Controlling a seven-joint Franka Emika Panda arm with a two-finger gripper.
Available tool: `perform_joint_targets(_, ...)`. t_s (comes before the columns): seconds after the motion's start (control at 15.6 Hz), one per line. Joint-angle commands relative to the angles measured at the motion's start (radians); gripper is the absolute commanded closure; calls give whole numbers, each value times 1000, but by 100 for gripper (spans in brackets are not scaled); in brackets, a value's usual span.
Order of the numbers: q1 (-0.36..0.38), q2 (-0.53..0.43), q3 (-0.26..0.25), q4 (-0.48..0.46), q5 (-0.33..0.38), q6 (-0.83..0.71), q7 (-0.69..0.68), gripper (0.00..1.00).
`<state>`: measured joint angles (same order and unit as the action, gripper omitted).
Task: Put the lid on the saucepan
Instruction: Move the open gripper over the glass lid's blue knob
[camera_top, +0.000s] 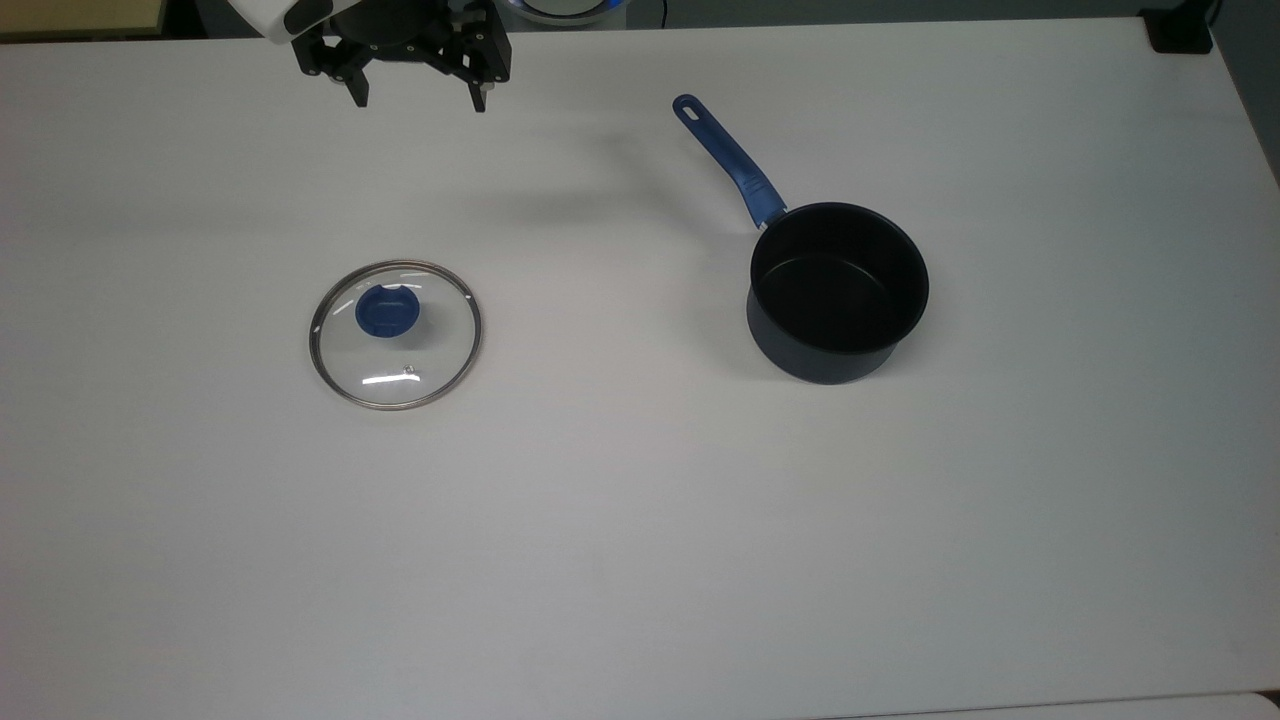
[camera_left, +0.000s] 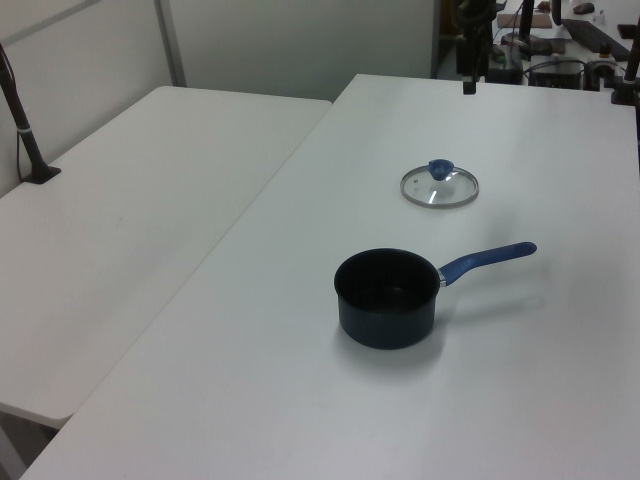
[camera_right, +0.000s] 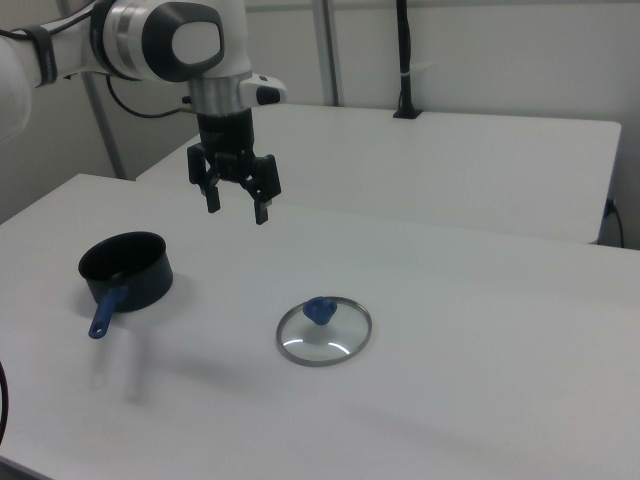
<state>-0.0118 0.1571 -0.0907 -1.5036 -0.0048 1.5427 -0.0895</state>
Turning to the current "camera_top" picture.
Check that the black table clamp block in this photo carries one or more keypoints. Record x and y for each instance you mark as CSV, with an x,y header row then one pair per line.
x,y
1178,30

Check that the glass lid with blue knob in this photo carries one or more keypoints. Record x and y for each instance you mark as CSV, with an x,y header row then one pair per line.
x,y
388,312

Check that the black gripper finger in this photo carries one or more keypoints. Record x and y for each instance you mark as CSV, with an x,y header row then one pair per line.
x,y
480,88
358,85

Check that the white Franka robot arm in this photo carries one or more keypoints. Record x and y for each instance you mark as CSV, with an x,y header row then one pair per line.
x,y
262,16

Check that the wooden board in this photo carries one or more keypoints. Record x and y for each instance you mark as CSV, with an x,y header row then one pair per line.
x,y
80,16

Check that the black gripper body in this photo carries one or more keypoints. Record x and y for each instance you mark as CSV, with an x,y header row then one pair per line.
x,y
410,35

